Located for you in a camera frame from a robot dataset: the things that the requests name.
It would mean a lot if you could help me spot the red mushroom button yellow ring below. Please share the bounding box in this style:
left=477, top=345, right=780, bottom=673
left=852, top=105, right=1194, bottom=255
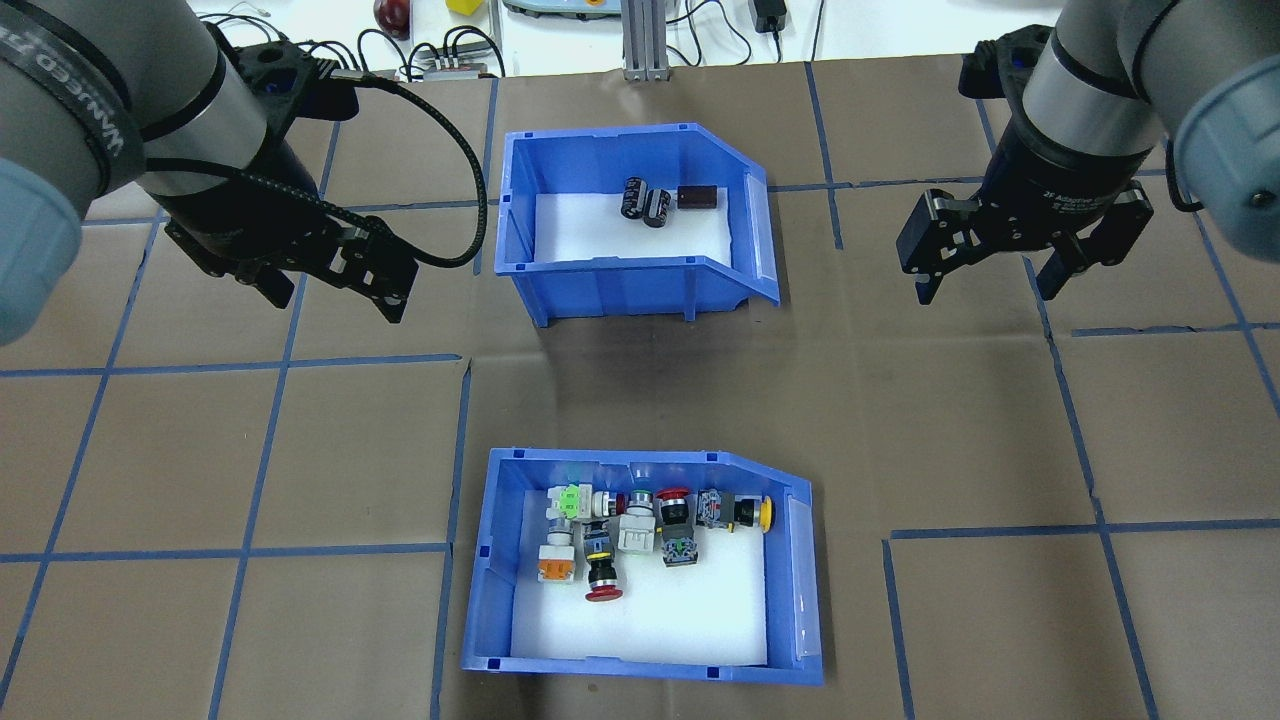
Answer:
left=583, top=520, right=624, bottom=603

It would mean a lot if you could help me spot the blue plastic capacitor bin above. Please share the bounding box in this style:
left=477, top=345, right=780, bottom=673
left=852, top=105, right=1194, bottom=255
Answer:
left=494, top=123, right=782, bottom=328

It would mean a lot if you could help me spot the push button white contact block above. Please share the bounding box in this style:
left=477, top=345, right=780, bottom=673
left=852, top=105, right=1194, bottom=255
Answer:
left=615, top=487, right=658, bottom=554

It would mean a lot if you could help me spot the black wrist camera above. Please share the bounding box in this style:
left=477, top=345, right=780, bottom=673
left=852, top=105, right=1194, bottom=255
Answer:
left=958, top=28, right=1051, bottom=101
left=222, top=40, right=359, bottom=119

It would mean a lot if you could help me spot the thin black looped cable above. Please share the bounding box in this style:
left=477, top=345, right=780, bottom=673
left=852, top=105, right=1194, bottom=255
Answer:
left=198, top=8, right=273, bottom=33

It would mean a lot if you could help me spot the black hub cable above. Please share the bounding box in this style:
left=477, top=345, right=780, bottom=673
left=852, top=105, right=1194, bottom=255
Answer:
left=355, top=25, right=506, bottom=81

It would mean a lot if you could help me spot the yellow push button grey block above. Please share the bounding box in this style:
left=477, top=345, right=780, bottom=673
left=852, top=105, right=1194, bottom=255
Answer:
left=697, top=490, right=776, bottom=533

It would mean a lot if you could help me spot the thin black adapter cable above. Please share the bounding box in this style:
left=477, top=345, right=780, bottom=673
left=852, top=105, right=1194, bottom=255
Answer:
left=668, top=0, right=753, bottom=69

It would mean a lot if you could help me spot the group of push button switches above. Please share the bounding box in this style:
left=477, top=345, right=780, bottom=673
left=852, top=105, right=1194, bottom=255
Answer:
left=510, top=488, right=769, bottom=666

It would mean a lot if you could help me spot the grey usb hub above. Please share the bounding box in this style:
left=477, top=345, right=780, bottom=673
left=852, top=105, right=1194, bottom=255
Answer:
left=415, top=55, right=501, bottom=81

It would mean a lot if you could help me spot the red mushroom button black body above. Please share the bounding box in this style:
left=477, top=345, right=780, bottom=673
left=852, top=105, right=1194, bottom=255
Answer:
left=655, top=487, right=701, bottom=569

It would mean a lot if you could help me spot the push button orange contact block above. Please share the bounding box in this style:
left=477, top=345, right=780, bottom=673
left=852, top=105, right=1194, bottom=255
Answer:
left=537, top=518, right=578, bottom=584

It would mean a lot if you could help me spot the push button green contact block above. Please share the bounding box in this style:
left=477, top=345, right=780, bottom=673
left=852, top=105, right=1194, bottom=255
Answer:
left=548, top=483, right=631, bottom=521

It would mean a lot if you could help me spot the blue plastic button bin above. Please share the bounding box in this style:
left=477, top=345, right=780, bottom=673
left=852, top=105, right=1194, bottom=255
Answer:
left=460, top=447, right=826, bottom=688

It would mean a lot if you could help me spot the aluminium extrusion post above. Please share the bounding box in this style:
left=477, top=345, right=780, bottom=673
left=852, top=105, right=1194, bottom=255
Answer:
left=622, top=0, right=669, bottom=81

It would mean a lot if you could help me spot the teal grey device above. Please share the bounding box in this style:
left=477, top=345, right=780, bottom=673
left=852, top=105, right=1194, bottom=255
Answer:
left=503, top=0, right=621, bottom=21

